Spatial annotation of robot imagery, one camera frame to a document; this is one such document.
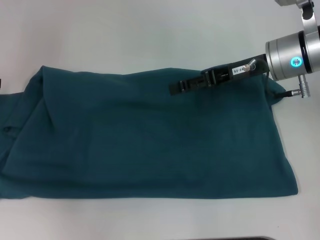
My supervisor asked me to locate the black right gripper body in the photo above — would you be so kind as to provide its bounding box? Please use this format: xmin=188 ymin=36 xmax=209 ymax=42
xmin=203 ymin=53 xmax=271 ymax=86

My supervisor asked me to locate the teal T-shirt with white print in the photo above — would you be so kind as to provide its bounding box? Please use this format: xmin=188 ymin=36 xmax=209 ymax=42
xmin=0 ymin=64 xmax=300 ymax=201

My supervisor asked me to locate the right gripper cable with connector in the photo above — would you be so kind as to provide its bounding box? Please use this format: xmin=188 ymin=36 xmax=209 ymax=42
xmin=242 ymin=57 xmax=312 ymax=97

